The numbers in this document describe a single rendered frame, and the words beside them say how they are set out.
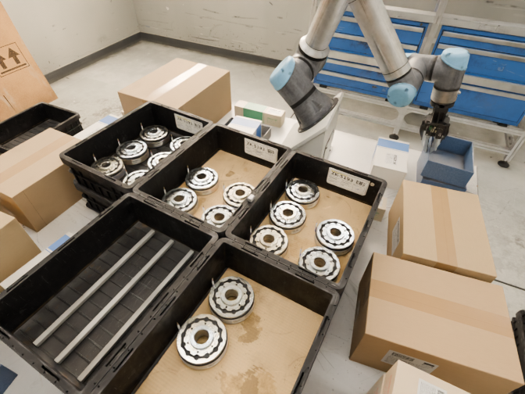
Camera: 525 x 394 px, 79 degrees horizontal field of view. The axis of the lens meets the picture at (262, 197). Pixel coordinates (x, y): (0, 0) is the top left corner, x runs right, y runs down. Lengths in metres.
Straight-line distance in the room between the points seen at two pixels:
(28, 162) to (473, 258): 1.34
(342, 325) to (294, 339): 0.21
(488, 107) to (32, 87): 3.73
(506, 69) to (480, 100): 0.23
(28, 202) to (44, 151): 0.20
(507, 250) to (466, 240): 1.40
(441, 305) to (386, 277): 0.13
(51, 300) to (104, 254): 0.15
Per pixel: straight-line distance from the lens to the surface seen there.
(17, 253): 1.09
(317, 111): 1.21
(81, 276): 0.92
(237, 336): 0.75
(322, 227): 0.89
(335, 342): 0.91
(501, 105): 2.86
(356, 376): 0.90
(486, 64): 2.73
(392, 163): 1.29
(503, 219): 2.60
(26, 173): 1.25
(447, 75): 1.17
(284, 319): 0.77
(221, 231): 0.78
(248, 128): 1.36
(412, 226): 0.98
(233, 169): 1.09
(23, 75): 3.63
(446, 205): 1.09
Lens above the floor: 1.53
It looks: 45 degrees down
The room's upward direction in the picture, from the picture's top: 2 degrees clockwise
